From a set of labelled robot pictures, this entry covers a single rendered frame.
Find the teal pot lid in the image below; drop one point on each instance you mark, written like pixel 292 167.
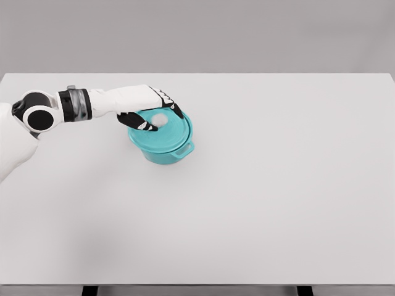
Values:
pixel 168 132

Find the teal pot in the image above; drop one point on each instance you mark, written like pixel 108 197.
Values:
pixel 172 154

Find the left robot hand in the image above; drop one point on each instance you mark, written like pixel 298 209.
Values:
pixel 139 97

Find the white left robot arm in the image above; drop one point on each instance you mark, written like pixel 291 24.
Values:
pixel 77 103

